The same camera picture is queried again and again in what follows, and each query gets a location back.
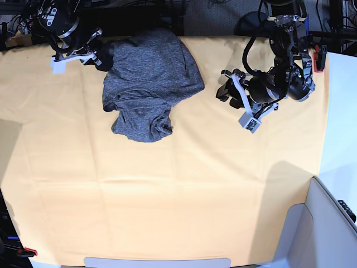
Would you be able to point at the red clamp at right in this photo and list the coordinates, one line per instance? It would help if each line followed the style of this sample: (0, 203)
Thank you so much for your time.
(319, 58)

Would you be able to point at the grey long-sleeve T-shirt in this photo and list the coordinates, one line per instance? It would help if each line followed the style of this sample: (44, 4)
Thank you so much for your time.
(151, 73)

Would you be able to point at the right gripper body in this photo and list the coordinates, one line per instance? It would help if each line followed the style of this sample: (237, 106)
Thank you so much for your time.
(73, 42)

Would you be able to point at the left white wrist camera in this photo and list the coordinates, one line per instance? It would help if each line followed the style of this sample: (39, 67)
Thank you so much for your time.
(248, 122)

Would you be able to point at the black remote control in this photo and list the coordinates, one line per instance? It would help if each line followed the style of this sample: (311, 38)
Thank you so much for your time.
(349, 212)

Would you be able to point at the white box bin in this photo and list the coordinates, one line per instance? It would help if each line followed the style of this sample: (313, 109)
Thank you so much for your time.
(317, 233)

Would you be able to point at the yellow table cloth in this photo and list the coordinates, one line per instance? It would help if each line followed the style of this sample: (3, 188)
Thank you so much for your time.
(210, 190)

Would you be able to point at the black round stand base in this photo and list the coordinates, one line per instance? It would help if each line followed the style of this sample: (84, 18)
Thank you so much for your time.
(249, 23)

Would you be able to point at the red clamp at left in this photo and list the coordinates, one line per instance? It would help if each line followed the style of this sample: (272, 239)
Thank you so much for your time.
(26, 252)

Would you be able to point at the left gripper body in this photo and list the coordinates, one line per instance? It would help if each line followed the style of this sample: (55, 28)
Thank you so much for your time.
(260, 95)

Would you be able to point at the red clamp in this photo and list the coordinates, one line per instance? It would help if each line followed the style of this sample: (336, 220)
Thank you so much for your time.
(26, 252)
(319, 58)

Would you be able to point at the grey tray at bottom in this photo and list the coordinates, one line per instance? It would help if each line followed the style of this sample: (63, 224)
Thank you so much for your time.
(210, 263)

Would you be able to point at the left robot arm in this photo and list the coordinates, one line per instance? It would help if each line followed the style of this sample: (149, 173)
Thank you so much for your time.
(289, 44)

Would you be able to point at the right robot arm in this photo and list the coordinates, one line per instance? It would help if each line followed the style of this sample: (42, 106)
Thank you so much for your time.
(59, 11)

